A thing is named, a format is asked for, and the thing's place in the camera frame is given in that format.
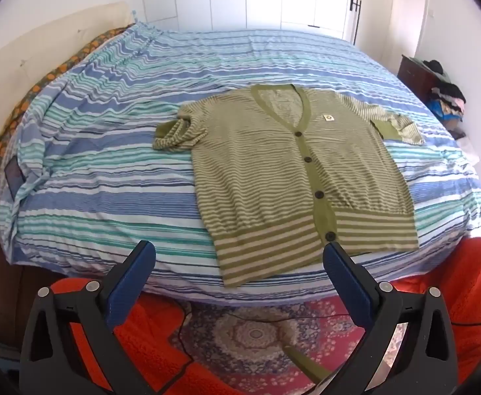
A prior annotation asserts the orange patterned cloth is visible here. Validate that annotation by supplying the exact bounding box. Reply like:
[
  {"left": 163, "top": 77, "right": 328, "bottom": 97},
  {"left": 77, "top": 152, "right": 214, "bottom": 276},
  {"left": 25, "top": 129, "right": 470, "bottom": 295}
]
[{"left": 0, "top": 27, "right": 136, "bottom": 225}]

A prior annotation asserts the blue striped bed sheet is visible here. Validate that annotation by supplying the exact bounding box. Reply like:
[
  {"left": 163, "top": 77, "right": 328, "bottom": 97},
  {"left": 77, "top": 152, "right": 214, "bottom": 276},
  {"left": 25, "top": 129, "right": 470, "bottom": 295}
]
[{"left": 0, "top": 22, "right": 481, "bottom": 307}]

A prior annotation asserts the patterned rug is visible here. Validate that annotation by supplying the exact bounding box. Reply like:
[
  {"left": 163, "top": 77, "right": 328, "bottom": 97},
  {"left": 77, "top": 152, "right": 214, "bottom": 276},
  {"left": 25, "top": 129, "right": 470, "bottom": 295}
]
[{"left": 170, "top": 296, "right": 410, "bottom": 395}]

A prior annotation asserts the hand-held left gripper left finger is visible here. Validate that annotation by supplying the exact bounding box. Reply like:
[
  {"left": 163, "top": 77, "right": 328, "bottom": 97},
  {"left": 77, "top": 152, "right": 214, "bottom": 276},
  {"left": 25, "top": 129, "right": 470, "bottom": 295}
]
[{"left": 20, "top": 241, "right": 157, "bottom": 395}]

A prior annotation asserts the green striped cardigan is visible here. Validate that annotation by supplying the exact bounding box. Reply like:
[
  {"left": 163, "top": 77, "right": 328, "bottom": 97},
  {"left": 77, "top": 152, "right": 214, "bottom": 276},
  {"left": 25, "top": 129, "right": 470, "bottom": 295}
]
[{"left": 153, "top": 84, "right": 426, "bottom": 289}]

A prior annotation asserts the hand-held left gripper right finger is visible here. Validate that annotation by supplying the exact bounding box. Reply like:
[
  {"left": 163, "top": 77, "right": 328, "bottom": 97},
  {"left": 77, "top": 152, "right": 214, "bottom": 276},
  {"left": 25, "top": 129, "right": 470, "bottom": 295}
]
[{"left": 323, "top": 242, "right": 459, "bottom": 395}]

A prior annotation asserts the dark wooden bed frame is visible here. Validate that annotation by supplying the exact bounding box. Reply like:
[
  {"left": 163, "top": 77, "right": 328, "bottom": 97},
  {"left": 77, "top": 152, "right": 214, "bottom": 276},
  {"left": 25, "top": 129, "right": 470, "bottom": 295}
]
[{"left": 0, "top": 222, "right": 33, "bottom": 338}]

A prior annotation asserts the olive green strap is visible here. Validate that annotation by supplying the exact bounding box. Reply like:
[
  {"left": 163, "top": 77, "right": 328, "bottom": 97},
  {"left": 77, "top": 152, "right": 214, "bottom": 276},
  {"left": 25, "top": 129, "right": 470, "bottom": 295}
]
[{"left": 282, "top": 343, "right": 336, "bottom": 384}]

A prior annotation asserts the cream headboard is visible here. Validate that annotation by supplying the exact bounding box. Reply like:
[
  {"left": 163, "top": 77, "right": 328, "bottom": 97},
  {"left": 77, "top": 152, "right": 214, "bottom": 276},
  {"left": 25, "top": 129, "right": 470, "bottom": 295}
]
[{"left": 0, "top": 2, "right": 130, "bottom": 161}]

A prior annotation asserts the pile of clothes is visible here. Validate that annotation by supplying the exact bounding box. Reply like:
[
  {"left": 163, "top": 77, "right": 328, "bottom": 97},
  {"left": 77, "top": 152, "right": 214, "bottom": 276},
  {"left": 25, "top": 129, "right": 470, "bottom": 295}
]
[{"left": 423, "top": 60, "right": 467, "bottom": 122}]

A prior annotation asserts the dark wooden nightstand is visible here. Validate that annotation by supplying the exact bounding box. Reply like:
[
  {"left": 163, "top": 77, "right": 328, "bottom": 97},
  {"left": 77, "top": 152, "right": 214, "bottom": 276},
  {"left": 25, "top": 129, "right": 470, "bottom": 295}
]
[{"left": 397, "top": 55, "right": 443, "bottom": 99}]

